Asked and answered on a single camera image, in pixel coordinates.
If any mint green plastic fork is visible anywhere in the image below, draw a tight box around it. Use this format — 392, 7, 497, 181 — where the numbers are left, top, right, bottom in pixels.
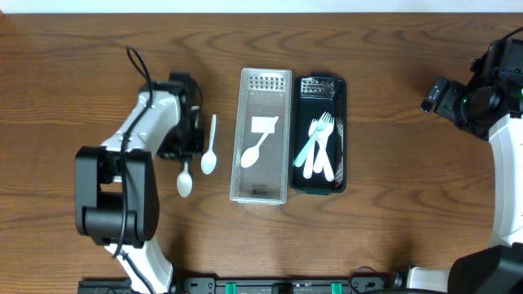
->
293, 112, 333, 167

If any clear plastic basket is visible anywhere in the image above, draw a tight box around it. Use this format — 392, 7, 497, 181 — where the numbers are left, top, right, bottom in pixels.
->
230, 68, 292, 205

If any dark green plastic basket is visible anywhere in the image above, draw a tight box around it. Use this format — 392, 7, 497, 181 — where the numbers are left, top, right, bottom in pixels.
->
288, 73, 347, 195

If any white plastic fork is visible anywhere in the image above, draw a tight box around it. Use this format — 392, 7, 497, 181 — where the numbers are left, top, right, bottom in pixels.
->
302, 119, 317, 180

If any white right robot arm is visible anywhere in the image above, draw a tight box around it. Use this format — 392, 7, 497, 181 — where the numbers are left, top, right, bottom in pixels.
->
420, 78, 522, 247

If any white fork in basket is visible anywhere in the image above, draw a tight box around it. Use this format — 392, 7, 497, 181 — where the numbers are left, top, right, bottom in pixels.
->
313, 116, 336, 175

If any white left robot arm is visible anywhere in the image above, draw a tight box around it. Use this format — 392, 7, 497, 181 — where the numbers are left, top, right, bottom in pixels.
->
75, 77, 204, 293

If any white spoon long diagonal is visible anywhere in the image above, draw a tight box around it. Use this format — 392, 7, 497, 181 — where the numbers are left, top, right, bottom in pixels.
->
241, 116, 279, 168

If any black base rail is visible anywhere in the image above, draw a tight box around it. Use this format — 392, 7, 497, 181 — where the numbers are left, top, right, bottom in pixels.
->
77, 265, 409, 294

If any pink plastic fork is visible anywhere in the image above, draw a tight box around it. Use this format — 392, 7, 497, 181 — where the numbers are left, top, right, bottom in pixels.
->
310, 120, 336, 182

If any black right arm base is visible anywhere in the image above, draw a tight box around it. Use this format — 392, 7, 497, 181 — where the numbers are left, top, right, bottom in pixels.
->
391, 244, 523, 294

